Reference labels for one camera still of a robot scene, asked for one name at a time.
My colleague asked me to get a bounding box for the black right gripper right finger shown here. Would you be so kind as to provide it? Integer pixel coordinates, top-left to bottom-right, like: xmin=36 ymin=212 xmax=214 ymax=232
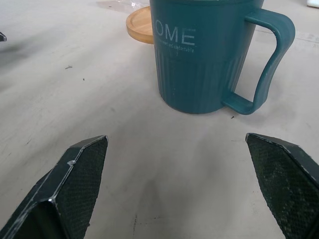
xmin=245 ymin=132 xmax=319 ymax=239

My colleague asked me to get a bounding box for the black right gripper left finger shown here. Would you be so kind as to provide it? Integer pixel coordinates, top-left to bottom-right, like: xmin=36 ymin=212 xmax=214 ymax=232
xmin=0 ymin=135 xmax=109 ymax=239

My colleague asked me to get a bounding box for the round wooden coaster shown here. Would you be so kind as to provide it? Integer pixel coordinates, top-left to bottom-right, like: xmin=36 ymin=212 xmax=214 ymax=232
xmin=126 ymin=5 xmax=155 ymax=45

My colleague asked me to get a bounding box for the teal ribbed mug with handle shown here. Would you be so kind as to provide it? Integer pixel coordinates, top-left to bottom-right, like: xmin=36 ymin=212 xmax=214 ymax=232
xmin=149 ymin=0 xmax=297 ymax=116

